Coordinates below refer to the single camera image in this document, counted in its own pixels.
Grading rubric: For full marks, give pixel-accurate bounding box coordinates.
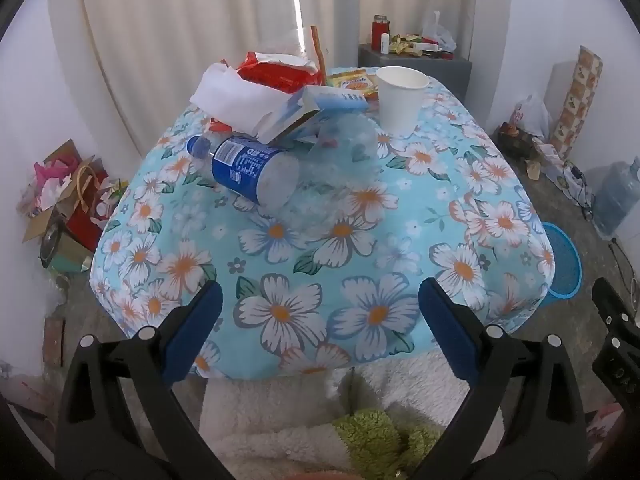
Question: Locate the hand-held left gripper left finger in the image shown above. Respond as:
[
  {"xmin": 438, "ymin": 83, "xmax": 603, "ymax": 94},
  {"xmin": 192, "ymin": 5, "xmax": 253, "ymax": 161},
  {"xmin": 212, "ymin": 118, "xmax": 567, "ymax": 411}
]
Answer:
[{"xmin": 54, "ymin": 280, "xmax": 236, "ymax": 480}]

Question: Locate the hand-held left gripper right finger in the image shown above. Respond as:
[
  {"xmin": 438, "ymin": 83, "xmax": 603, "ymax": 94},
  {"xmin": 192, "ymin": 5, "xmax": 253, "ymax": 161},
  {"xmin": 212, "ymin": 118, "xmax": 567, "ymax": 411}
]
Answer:
[{"xmin": 410, "ymin": 277, "xmax": 588, "ymax": 480}]

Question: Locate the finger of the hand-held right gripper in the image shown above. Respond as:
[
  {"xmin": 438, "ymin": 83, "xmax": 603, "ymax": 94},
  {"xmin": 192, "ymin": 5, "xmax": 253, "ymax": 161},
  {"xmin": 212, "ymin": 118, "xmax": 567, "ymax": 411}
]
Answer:
[
  {"xmin": 591, "ymin": 276, "xmax": 637, "ymax": 342},
  {"xmin": 592, "ymin": 334, "xmax": 640, "ymax": 407}
]

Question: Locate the blue mesh basket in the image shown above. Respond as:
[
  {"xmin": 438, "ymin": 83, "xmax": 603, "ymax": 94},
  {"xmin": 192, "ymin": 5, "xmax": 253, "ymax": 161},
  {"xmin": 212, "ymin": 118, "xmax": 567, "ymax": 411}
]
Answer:
[{"xmin": 540, "ymin": 221, "xmax": 583, "ymax": 306}]

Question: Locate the blue white carton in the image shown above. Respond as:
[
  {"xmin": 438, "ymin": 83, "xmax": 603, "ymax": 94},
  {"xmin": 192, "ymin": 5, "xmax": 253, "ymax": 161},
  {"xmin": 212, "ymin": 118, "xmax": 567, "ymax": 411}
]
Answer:
[{"xmin": 260, "ymin": 85, "xmax": 370, "ymax": 145}]

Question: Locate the red white snack bag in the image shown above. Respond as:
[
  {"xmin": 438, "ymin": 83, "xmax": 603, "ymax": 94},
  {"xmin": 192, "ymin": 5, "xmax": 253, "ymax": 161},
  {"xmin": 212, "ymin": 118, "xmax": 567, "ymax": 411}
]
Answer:
[{"xmin": 235, "ymin": 51, "xmax": 326, "ymax": 95}]

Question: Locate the pink floral cloth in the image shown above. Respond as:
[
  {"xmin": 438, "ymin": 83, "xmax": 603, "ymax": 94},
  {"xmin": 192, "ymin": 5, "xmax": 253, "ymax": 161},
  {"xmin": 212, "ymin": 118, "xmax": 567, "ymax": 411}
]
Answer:
[{"xmin": 587, "ymin": 402, "xmax": 626, "ymax": 442}]

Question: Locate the large water jug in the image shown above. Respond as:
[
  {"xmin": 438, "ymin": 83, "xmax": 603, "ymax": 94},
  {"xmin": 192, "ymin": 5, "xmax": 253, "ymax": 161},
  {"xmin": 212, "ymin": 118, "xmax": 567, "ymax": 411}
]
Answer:
[{"xmin": 592, "ymin": 156, "xmax": 640, "ymax": 238}]

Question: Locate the blue floral tablecloth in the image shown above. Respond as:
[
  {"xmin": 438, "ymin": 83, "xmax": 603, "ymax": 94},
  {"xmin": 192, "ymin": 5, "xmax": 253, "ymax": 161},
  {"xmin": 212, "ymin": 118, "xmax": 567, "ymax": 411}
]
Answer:
[{"xmin": 89, "ymin": 66, "xmax": 557, "ymax": 380}]

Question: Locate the brown brick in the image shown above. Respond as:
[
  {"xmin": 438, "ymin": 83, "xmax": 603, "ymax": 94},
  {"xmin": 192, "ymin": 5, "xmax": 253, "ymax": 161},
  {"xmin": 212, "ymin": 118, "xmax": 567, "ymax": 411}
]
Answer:
[{"xmin": 42, "ymin": 317, "xmax": 66, "ymax": 367}]

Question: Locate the teal box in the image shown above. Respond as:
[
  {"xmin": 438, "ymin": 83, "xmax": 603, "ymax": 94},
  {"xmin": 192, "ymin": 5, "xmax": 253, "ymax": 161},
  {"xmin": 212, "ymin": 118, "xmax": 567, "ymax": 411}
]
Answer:
[{"xmin": 47, "ymin": 232, "xmax": 93, "ymax": 273}]

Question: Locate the white printed cloth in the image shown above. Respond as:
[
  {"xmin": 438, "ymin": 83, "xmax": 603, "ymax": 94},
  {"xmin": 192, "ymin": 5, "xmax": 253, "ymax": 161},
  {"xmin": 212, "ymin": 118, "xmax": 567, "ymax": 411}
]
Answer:
[{"xmin": 532, "ymin": 142, "xmax": 591, "ymax": 191}]

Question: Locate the dark bag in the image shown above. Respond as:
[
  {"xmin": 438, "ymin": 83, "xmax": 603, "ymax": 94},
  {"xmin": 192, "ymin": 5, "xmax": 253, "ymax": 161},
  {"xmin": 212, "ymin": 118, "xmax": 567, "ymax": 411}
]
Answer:
[{"xmin": 492, "ymin": 122, "xmax": 538, "ymax": 161}]

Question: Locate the cardboard box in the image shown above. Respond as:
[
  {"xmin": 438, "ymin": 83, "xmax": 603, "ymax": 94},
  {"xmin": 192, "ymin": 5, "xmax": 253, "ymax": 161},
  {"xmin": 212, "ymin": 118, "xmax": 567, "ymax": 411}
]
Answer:
[{"xmin": 17, "ymin": 140, "xmax": 83, "ymax": 248}]

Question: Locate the clear crushed plastic bottle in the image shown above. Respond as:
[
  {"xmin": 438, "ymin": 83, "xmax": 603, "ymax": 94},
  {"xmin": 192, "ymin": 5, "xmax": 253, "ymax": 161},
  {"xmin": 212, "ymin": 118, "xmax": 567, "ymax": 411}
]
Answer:
[{"xmin": 280, "ymin": 112, "xmax": 386, "ymax": 233}]

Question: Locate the white plastic bag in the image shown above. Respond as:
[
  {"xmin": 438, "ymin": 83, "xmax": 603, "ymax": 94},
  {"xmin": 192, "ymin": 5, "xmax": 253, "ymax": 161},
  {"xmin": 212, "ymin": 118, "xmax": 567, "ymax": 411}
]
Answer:
[{"xmin": 510, "ymin": 92, "xmax": 551, "ymax": 138}]

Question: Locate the white paper cup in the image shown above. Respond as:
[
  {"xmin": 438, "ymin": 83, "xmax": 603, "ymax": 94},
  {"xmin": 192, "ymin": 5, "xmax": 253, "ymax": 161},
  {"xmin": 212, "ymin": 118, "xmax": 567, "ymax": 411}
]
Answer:
[{"xmin": 375, "ymin": 66, "xmax": 431, "ymax": 135}]

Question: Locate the white tissue paper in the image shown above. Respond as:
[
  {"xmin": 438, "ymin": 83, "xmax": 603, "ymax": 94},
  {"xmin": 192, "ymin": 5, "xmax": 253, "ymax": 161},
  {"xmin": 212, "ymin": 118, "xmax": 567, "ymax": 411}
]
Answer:
[{"xmin": 190, "ymin": 62, "xmax": 296, "ymax": 143}]

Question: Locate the grey cabinet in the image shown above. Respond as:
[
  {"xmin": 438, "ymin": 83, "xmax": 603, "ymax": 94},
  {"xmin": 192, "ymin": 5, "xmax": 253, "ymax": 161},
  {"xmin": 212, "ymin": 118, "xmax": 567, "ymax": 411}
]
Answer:
[{"xmin": 357, "ymin": 42, "xmax": 473, "ymax": 103}]

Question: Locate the yellow snack packet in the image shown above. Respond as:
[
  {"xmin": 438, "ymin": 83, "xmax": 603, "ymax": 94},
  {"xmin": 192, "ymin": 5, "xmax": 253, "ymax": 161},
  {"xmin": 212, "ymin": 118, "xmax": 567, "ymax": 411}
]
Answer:
[{"xmin": 326, "ymin": 68, "xmax": 382, "ymax": 100}]

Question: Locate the pile of snack packets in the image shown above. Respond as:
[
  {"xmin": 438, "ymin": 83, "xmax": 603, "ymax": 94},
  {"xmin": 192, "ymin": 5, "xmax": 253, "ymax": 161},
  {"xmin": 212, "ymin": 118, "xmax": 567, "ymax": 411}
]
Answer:
[{"xmin": 390, "ymin": 32, "xmax": 443, "ymax": 58}]

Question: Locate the cream curtain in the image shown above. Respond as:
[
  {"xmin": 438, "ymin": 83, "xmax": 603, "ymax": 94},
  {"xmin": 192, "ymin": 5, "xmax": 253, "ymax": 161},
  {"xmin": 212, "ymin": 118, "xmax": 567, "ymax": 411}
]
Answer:
[{"xmin": 47, "ymin": 0, "xmax": 361, "ymax": 158}]

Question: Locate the clear plastic bag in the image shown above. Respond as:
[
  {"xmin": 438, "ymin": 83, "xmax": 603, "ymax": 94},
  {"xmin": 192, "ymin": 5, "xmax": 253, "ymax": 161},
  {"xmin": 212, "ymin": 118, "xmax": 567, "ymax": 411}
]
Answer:
[{"xmin": 421, "ymin": 10, "xmax": 457, "ymax": 53}]

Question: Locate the brown stick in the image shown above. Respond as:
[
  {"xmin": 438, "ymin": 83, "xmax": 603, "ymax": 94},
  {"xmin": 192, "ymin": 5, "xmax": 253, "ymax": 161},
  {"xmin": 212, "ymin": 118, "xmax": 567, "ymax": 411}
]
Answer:
[{"xmin": 310, "ymin": 25, "xmax": 328, "ymax": 76}]

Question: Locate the red thermos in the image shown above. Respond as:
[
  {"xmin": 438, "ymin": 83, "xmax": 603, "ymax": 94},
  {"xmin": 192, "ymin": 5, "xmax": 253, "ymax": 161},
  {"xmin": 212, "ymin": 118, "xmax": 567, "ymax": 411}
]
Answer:
[{"xmin": 371, "ymin": 15, "xmax": 390, "ymax": 52}]

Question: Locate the black cable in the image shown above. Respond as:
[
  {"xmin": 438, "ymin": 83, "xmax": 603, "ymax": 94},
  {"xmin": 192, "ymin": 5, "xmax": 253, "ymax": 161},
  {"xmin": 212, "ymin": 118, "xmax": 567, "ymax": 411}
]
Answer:
[{"xmin": 555, "ymin": 160, "xmax": 596, "ymax": 221}]

